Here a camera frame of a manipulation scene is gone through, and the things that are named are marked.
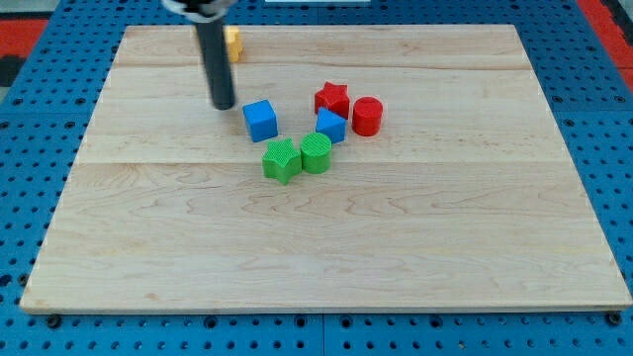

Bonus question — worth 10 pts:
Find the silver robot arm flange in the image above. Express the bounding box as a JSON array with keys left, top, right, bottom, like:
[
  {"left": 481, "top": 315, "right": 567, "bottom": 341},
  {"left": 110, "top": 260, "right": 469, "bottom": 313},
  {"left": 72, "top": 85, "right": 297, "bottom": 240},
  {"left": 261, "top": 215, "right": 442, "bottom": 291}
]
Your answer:
[{"left": 161, "top": 0, "right": 236, "bottom": 23}]

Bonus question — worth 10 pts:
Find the light wooden board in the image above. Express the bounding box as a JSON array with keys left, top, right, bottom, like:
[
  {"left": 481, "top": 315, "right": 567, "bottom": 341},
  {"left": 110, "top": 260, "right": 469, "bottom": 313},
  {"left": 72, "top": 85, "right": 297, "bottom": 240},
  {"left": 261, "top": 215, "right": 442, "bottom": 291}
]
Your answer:
[{"left": 21, "top": 25, "right": 632, "bottom": 314}]

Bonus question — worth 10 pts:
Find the yellow hexagon block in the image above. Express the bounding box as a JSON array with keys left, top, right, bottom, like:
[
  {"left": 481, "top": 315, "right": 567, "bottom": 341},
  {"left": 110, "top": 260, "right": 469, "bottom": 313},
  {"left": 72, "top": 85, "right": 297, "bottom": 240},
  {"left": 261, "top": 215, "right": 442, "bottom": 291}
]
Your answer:
[{"left": 225, "top": 26, "right": 243, "bottom": 63}]

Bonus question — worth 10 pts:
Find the green cylinder block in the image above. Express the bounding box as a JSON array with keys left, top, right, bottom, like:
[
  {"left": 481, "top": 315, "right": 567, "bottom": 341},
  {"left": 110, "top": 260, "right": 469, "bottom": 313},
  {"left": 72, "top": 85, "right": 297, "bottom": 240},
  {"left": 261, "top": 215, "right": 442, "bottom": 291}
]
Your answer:
[{"left": 300, "top": 133, "right": 332, "bottom": 174}]

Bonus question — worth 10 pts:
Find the green star block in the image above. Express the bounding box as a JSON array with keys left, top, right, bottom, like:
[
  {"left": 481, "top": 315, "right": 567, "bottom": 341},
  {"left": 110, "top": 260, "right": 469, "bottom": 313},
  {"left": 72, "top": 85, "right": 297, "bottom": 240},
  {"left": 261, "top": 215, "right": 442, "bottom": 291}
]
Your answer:
[{"left": 262, "top": 137, "right": 303, "bottom": 185}]

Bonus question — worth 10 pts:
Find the blue triangle block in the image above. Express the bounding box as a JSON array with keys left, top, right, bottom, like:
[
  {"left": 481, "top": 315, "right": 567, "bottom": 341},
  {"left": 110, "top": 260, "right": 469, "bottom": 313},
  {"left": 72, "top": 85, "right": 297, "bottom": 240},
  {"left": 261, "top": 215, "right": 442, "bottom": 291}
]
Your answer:
[{"left": 316, "top": 107, "right": 347, "bottom": 143}]

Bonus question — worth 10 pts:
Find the blue cube block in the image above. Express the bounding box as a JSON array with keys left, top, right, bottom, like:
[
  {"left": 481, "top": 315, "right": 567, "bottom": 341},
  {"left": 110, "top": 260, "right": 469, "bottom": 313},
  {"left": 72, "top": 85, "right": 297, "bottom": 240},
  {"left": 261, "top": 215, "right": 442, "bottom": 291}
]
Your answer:
[{"left": 242, "top": 100, "right": 278, "bottom": 142}]

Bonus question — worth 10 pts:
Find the red cylinder block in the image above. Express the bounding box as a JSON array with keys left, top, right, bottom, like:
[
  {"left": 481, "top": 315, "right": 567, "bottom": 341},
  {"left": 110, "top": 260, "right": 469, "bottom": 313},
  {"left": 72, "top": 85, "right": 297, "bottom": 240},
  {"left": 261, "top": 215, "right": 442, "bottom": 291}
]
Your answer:
[{"left": 352, "top": 96, "right": 384, "bottom": 136}]

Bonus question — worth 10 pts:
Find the red star block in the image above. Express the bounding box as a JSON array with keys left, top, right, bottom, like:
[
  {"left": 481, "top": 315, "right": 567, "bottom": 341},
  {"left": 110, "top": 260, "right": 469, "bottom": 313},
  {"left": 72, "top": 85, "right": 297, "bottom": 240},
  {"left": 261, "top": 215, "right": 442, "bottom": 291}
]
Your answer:
[{"left": 314, "top": 81, "right": 350, "bottom": 120}]

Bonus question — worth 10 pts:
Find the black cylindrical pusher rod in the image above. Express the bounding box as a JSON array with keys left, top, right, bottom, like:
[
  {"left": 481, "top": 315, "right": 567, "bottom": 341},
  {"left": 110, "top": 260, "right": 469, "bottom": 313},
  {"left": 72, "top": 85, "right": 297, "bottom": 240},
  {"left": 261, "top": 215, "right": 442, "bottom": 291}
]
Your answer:
[{"left": 196, "top": 18, "right": 235, "bottom": 111}]

